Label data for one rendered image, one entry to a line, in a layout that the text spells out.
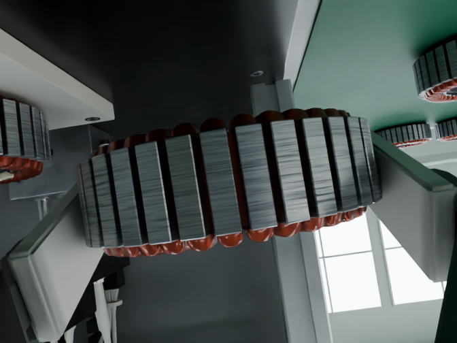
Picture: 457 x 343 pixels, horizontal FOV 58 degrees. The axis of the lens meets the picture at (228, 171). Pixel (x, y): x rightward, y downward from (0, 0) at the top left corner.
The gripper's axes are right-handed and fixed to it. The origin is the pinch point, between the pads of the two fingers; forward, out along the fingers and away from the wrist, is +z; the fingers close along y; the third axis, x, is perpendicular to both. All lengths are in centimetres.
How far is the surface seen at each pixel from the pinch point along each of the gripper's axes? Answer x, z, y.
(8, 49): 7.1, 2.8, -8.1
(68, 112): 3.2, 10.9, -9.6
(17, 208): -8.7, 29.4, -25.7
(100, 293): -11.9, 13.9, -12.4
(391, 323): -446, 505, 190
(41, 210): -5.6, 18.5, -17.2
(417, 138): -17, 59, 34
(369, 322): -441, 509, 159
